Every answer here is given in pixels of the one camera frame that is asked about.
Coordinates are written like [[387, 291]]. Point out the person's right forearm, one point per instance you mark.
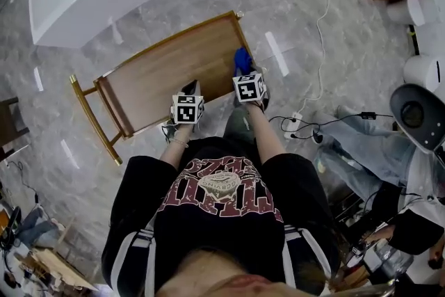
[[267, 135]]

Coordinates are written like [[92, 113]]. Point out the dark wooden vanity desk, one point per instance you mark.
[[10, 121]]

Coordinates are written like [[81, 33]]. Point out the blue cloth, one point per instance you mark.
[[242, 60]]

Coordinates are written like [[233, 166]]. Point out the person's black printed t-shirt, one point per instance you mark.
[[222, 226]]

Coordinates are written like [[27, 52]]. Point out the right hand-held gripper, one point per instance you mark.
[[248, 87]]

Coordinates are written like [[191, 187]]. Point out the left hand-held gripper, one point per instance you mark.
[[187, 109]]

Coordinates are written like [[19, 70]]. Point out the light wooden table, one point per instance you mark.
[[59, 271]]

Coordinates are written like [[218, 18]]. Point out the person's left forearm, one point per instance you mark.
[[177, 156]]

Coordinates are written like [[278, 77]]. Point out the white power strip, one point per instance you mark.
[[292, 125]]

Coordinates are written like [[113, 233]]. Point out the person's face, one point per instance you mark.
[[215, 274]]

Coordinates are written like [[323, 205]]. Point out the wooden serving cart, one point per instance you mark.
[[167, 76]]

